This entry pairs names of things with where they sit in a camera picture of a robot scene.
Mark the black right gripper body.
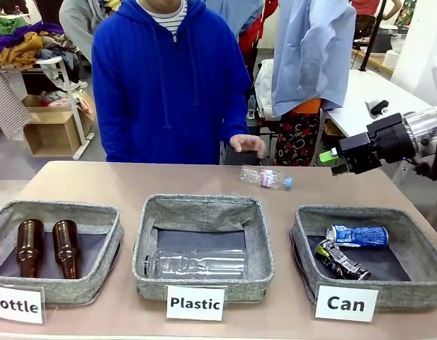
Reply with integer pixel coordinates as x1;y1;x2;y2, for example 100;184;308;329
337;130;413;175

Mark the blue crushed drink can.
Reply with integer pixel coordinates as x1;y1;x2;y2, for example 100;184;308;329
326;223;390;249

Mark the black crushed drink can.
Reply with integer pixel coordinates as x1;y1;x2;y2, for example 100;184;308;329
315;239;372;281

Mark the large clear plastic bottle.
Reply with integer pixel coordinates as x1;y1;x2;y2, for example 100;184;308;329
142;247;248;281

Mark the brown glass bottle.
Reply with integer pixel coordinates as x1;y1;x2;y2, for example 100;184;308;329
51;219;81;280
15;218;45;279

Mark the person left forearm blue sleeve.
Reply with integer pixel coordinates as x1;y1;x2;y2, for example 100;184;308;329
221;81;255;142

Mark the person right forearm blue sleeve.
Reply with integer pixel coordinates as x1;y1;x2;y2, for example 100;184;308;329
91;81;115;162

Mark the white Can label card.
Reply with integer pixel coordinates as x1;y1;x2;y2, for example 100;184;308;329
314;285;380;322

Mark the grey fabric basket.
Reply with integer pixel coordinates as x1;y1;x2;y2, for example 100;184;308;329
131;193;276;302
290;205;437;312
0;200;125;306

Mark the person left hand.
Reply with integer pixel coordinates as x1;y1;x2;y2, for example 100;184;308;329
229;134;266;159

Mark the person in floral skirt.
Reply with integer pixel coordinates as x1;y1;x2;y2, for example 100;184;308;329
274;98;324;167

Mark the black white handheld device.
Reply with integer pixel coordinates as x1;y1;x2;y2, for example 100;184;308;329
369;100;390;117

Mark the white work table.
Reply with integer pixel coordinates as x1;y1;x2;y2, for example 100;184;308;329
326;69;433;139

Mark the small bottle with pink label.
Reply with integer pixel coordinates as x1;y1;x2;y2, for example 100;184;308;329
240;164;294;191

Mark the black box device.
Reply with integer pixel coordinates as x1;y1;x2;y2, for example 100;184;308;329
223;143;265;166

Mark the white plastic bag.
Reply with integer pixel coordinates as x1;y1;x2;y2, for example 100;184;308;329
253;58;276;120

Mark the white paper roll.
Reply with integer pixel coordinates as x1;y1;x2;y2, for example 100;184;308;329
384;49;400;69

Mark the hanging light blue shirt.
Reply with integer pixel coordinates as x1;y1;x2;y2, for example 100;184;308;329
271;0;357;118

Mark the black pot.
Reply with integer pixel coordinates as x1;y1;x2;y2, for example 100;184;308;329
370;27;397;54

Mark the black stand pole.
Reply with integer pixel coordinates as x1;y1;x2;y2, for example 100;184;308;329
358;0;388;74

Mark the black office chair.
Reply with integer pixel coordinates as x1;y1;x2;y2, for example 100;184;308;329
351;13;378;49

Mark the red garment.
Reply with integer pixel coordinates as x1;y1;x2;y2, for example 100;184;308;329
238;16;266;60

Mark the person in blue hoodie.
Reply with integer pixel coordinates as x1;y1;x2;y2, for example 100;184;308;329
91;0;255;166

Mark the white Plastic label card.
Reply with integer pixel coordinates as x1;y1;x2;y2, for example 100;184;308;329
165;285;227;322

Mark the white striped undershirt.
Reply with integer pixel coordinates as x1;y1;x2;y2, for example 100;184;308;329
138;0;189;36

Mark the open cardboard box with clothes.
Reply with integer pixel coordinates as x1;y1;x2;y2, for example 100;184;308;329
21;90;97;123

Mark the white metal rack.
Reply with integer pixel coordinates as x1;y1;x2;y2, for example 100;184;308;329
5;55;96;161

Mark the person in grey hoodie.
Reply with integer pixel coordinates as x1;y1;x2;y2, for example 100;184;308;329
58;0;129;64

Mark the pile of colourful clothes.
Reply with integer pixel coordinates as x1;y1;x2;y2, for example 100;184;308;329
0;13;79;69

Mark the checked brown cloth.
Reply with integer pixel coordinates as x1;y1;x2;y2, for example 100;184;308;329
0;65;32;141

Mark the white Bottle label card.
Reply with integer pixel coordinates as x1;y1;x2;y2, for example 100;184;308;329
0;283;46;325

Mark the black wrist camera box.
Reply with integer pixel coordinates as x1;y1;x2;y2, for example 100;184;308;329
365;113;405;140

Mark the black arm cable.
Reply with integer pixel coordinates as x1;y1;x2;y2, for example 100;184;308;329
412;113;437;182

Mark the black metal frame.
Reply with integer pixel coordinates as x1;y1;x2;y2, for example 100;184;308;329
256;115;280;166

